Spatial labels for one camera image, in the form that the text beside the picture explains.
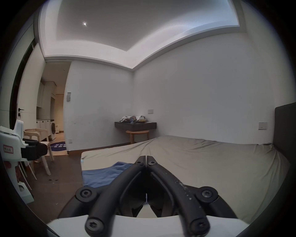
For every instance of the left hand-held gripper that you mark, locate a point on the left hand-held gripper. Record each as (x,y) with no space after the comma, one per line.
(12,143)

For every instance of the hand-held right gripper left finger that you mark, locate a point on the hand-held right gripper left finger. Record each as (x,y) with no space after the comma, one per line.
(108,196)

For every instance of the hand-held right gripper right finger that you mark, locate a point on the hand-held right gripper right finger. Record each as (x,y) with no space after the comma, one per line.
(180,196)

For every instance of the blue shirt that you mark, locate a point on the blue shirt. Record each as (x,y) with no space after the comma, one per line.
(101,176)

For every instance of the pale wooden chair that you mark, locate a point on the pale wooden chair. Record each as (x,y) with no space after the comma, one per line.
(38,133)

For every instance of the white washing machine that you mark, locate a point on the white washing machine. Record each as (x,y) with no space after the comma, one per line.
(53,129)

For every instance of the bed with beige sheet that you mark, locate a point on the bed with beige sheet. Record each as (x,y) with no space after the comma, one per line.
(208,162)

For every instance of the round dark blue rug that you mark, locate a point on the round dark blue rug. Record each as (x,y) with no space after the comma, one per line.
(59,146)

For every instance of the round wooden stool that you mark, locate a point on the round wooden stool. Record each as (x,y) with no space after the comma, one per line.
(137,132)

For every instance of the dark grey padded headboard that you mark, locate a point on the dark grey padded headboard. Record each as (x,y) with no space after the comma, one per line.
(285,129)

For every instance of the grey wall panel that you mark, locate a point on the grey wall panel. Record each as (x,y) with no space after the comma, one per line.
(68,96)

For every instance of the dark wall shelf with clutter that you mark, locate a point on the dark wall shelf with clutter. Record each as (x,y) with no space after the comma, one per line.
(136,125)

